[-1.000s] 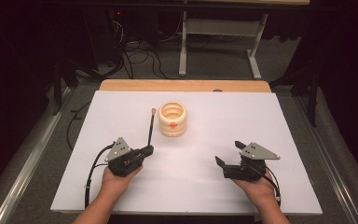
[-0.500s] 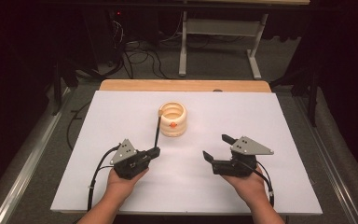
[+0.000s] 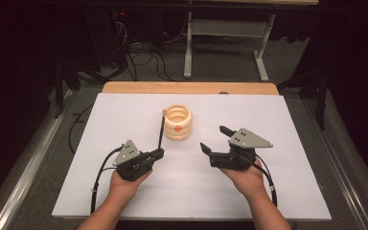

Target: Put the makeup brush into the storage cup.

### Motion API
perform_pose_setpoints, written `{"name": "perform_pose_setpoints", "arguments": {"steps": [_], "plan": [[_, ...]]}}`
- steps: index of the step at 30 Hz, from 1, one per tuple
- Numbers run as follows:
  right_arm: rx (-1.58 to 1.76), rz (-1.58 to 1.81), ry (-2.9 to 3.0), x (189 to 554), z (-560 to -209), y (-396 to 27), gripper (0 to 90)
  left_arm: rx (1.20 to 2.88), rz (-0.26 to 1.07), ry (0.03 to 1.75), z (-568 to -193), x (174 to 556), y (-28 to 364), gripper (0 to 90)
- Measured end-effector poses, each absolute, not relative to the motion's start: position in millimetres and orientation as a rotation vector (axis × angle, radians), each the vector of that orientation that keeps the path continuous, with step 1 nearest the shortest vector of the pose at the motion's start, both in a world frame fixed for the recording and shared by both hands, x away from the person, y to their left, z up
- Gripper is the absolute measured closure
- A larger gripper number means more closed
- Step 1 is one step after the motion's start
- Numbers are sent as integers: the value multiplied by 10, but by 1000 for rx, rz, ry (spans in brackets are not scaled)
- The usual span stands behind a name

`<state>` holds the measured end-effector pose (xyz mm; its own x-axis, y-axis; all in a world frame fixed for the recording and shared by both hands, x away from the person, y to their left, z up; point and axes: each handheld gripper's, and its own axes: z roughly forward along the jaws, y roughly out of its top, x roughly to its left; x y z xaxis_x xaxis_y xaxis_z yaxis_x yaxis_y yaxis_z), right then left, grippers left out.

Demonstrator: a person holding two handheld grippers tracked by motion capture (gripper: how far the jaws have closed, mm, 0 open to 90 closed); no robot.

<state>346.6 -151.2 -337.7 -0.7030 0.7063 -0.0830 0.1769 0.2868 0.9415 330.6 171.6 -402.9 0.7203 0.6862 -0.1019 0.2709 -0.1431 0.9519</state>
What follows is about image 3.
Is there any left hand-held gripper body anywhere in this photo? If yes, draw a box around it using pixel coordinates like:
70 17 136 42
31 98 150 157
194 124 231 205
112 139 157 182

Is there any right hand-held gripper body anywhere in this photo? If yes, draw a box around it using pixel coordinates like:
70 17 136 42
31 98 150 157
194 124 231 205
209 127 274 172

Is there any dark green pen gold end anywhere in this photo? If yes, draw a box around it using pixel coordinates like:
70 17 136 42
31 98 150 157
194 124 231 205
157 109 169 151

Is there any cream ringed pen holder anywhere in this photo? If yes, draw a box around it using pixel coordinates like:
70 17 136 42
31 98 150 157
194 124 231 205
163 103 194 142

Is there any person's left hand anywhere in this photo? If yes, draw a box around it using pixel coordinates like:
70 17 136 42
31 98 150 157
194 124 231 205
107 168 154 207

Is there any person's right hand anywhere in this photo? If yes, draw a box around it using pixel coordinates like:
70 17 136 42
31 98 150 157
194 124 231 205
218 157 270 202

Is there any black stand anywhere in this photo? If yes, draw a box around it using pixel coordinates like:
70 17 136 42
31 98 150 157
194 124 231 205
51 58 81 120
277 68 331 131

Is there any black computer tower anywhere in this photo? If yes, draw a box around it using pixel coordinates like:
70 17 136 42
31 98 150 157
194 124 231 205
84 7 130 66

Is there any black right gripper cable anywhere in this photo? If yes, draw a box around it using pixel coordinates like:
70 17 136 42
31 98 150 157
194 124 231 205
233 151 278 208

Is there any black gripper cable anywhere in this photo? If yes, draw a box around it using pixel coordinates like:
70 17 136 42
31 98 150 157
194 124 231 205
90 145 125 215
233 151 278 208

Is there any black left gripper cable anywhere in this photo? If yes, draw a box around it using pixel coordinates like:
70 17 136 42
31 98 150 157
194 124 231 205
90 145 125 215

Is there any black floor cable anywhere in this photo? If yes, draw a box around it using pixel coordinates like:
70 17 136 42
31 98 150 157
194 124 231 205
68 103 94 156

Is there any bundle of floor cables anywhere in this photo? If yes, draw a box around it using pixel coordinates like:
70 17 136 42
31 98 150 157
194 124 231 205
113 18 186 82

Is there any white table frame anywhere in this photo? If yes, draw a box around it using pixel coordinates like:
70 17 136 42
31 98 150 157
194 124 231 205
183 0 319 82

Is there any metal floor rail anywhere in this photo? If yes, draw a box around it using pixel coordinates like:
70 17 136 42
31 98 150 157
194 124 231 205
0 89 76 230
301 94 368 230

